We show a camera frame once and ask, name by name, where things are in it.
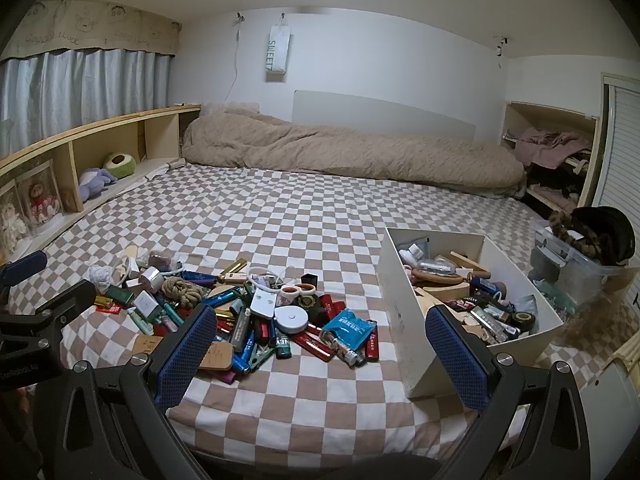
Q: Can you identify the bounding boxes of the wooden wardrobe shelf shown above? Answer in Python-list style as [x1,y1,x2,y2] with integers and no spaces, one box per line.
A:
[500,101,601,216]

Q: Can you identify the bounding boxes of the pile of lighters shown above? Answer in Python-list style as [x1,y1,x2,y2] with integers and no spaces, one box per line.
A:
[95,255,381,386]

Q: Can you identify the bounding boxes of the grey blue curtain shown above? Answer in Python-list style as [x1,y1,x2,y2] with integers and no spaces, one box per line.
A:
[0,47,173,158]

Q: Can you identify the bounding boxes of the beige fuzzy pillow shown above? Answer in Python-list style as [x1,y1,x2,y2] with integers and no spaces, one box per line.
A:
[200,101,261,116]

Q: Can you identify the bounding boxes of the framed doll picture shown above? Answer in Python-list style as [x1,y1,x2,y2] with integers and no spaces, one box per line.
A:
[15,160,63,233]

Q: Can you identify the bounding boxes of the gold rectangular tube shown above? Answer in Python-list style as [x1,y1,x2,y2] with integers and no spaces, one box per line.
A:
[218,257,249,277]

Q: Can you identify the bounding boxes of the checkered bedsheet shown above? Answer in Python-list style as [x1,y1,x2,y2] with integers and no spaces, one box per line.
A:
[0,162,640,466]

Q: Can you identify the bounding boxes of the white storage box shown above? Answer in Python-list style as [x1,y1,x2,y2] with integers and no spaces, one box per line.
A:
[376,227,566,400]

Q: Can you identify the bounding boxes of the beige printed valance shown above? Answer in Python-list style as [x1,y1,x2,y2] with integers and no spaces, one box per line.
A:
[0,0,182,63]

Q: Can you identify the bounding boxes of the beige rope bundle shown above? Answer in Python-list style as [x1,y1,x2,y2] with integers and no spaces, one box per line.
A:
[161,276,211,311]

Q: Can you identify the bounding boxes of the wooden ring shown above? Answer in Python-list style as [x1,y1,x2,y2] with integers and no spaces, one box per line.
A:
[411,267,463,288]

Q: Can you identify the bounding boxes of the pink clothes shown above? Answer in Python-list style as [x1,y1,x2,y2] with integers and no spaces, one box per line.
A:
[505,127,593,171]

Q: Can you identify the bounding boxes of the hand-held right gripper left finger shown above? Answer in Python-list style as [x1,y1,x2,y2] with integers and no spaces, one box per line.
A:
[57,304,218,480]

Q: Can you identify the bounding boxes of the green avocado plush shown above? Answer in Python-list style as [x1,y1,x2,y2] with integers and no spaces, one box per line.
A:
[102,152,138,181]

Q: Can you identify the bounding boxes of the beige duvet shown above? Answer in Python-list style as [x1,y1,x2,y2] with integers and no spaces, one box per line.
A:
[181,102,527,198]

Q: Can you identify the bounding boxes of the white square adapter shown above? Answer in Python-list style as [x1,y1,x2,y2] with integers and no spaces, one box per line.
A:
[250,292,278,318]

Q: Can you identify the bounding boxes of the white usb charger plug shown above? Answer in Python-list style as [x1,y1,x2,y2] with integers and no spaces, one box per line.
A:
[134,291,160,318]

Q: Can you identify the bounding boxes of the white louvered door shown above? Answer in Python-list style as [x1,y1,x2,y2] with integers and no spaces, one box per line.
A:
[590,74,640,221]

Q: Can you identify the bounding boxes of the wooden bedside shelf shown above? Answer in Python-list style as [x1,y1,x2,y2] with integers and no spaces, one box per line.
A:
[0,104,202,266]

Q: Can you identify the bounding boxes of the blue foil packet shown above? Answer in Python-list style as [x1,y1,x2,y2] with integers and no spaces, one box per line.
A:
[320,310,377,348]

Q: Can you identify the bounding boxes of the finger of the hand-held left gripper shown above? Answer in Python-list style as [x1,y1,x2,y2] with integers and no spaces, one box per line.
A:
[27,280,97,333]
[0,251,48,288]

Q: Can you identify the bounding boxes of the brown braided plush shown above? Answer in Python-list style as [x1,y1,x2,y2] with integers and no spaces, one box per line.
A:
[547,210,608,261]

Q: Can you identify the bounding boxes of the white hanging bag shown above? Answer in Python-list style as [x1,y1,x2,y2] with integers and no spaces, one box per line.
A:
[265,12,293,82]

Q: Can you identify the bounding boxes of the black bag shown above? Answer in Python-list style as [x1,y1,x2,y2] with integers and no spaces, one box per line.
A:
[570,206,636,266]

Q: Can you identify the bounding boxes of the wooden stick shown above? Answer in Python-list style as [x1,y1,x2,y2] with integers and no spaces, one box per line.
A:
[449,251,491,275]

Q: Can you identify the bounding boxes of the black tape roll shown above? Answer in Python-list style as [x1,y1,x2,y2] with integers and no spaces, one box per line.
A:
[510,311,538,335]

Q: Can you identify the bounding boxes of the white wall cable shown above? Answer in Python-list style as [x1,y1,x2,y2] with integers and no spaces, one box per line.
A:
[220,10,246,106]

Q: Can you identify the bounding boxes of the small green box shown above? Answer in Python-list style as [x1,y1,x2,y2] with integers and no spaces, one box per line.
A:
[106,285,136,306]

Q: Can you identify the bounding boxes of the purple plush toy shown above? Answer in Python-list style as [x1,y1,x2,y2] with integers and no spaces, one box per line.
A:
[77,167,118,203]

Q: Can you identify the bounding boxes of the white tape measure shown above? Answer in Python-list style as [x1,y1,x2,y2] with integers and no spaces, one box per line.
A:
[274,306,310,333]

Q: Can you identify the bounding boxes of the pale doll in clear box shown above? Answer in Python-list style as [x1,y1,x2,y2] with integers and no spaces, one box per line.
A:
[0,180,33,256]

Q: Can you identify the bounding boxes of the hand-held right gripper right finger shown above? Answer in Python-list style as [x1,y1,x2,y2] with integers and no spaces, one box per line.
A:
[425,305,591,480]

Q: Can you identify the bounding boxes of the clear plastic bin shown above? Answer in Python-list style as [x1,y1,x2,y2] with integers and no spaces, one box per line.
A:
[530,225,636,316]

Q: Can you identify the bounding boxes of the grey headboard panel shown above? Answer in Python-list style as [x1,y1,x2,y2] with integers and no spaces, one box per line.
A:
[293,90,476,146]

